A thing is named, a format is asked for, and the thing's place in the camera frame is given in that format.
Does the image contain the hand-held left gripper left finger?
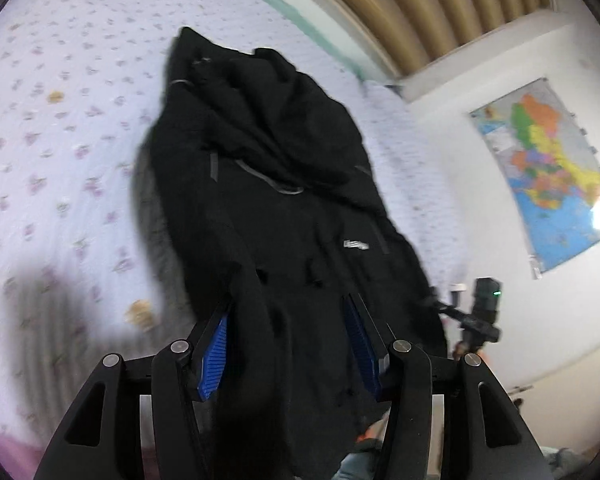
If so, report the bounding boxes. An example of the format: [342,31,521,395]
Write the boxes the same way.
[32,302,231,480]

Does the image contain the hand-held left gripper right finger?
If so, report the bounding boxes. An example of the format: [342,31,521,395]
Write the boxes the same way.
[341,293,555,480]

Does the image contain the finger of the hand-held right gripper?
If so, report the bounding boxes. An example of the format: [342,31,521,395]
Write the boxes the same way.
[425,297,476,329]

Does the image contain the black hooded jacket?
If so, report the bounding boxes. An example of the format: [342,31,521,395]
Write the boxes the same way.
[132,26,451,480]

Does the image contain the floral white bed quilt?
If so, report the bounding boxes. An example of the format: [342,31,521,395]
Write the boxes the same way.
[0,0,468,461]

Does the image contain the striped brown window blind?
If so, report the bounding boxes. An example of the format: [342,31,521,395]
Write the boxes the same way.
[290,0,556,81]

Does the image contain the teal bed sheet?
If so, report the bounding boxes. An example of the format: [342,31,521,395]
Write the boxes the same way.
[200,0,381,83]

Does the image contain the colourful wall map poster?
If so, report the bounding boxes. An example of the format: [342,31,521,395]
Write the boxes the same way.
[469,77,600,281]

